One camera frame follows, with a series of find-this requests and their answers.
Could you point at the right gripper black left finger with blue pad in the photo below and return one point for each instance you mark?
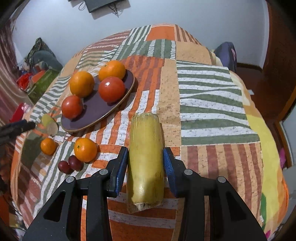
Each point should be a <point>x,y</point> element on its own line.
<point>60,217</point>

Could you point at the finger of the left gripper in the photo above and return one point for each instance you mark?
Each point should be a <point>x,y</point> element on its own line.
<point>10,131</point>

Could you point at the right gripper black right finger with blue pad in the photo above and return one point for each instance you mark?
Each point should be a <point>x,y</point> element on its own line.
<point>212,199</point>

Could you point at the yellow sugarcane piece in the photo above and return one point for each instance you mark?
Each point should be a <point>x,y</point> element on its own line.
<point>145,171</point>
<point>50,125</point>

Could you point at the red box on floor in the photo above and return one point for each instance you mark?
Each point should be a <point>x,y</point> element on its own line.
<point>18,114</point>

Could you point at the striped red curtain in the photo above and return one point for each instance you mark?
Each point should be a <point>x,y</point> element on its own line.
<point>11,95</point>

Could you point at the small tangerine left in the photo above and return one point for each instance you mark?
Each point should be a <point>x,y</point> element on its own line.
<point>48,146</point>

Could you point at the green storage box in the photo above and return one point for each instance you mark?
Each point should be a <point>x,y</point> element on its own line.
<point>39,83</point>

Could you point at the dark red plum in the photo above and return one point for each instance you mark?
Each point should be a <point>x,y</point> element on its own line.
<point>75,164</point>
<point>64,167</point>

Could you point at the red tomato left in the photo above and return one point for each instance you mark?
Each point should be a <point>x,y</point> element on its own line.
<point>72,107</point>

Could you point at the red tomato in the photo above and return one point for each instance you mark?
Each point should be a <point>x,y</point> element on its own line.
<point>111,89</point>
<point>72,107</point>

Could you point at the tangerine near plums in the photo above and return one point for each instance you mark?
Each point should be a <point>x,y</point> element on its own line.
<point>85,150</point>

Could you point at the orange on plate left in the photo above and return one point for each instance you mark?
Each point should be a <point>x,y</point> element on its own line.
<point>81,84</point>

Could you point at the orange on plate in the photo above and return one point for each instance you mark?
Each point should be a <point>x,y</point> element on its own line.
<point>112,68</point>
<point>81,84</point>

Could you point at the dark purple round plate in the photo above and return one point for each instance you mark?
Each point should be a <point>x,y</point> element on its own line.
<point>95,108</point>

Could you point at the red tomato right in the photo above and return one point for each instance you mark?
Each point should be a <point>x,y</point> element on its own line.
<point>111,89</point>

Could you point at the orange on plate right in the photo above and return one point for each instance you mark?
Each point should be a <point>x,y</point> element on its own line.
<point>112,68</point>

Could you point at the dark blue bag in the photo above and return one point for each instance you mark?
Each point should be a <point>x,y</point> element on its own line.
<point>227,54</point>

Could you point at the black wall device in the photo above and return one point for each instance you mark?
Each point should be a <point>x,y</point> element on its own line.
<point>101,8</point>

